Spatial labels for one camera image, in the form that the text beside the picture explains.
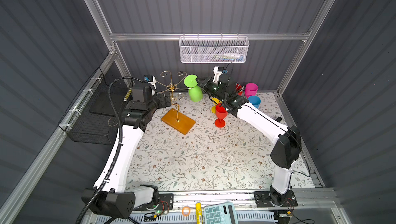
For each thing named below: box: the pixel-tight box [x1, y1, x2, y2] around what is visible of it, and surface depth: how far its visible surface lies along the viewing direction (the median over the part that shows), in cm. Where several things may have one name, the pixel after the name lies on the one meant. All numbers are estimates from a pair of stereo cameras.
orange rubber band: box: [181, 205, 191, 217], surface depth 72 cm
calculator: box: [203, 201, 239, 224], surface depth 70 cm
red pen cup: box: [235, 82, 245, 96], surface depth 107 cm
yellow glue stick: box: [195, 201, 203, 224], surface depth 71 cm
